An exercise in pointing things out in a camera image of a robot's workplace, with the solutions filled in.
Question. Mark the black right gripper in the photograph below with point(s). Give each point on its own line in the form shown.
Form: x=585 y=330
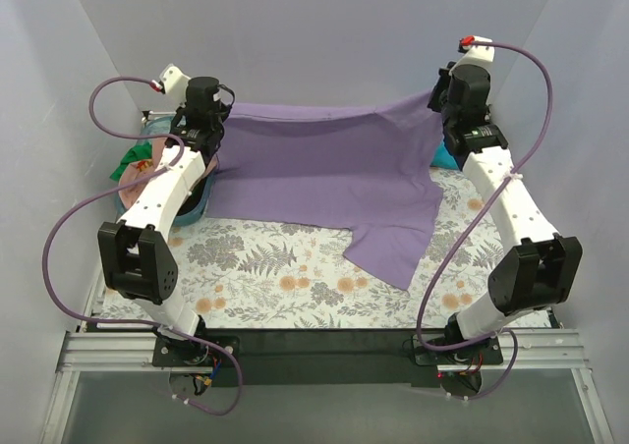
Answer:
x=439 y=96

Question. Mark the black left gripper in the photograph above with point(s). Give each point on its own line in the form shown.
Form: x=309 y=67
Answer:
x=216 y=113

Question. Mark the purple t shirt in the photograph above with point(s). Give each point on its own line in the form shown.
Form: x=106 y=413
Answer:
x=364 y=169

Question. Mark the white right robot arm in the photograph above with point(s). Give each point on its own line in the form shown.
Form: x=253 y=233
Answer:
x=539 y=264

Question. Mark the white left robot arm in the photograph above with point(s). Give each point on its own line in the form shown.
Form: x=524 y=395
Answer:
x=135 y=257

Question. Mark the blue plastic basket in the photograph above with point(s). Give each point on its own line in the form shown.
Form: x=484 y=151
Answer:
x=194 y=206

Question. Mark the green t shirt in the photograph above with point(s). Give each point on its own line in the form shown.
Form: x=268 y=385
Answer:
x=137 y=153

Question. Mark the folded teal t shirt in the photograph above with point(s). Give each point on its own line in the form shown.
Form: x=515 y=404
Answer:
x=443 y=159

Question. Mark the pink t shirt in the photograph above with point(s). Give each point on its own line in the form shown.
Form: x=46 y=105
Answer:
x=137 y=170

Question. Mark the floral table mat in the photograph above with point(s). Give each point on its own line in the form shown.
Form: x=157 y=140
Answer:
x=250 y=274

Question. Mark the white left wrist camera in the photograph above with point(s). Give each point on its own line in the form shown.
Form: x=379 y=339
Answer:
x=172 y=81

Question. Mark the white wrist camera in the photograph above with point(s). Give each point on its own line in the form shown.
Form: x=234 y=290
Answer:
x=172 y=81
x=476 y=51

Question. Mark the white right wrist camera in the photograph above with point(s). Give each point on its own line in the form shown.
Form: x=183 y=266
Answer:
x=476 y=51

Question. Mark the aluminium frame rail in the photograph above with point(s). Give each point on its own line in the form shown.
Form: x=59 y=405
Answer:
x=539 y=348

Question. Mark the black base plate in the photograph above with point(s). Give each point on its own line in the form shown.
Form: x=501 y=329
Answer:
x=342 y=356

